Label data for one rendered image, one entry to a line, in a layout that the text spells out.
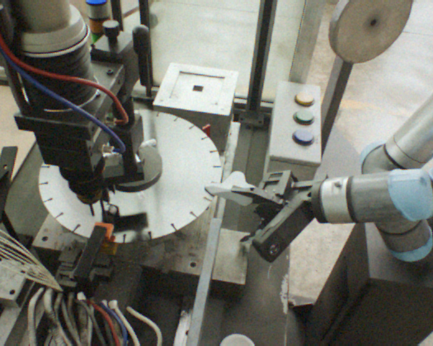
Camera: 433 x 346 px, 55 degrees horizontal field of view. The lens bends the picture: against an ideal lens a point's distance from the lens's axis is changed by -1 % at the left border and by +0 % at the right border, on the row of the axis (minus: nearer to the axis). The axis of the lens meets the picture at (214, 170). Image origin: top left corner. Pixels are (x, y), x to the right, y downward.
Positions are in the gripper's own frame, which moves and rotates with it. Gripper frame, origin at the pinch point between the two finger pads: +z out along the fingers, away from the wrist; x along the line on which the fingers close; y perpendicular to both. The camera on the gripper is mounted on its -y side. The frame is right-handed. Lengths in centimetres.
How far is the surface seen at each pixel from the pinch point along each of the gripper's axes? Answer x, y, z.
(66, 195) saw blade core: 18.6, -10.3, 18.0
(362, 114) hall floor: -92, 166, 18
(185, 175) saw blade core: 9.6, 2.0, 3.4
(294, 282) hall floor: -86, 46, 29
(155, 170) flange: 13.2, 0.3, 7.4
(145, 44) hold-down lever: 36.6, -7.1, -11.9
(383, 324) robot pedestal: -53, 11, -16
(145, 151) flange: 15.3, 3.7, 10.4
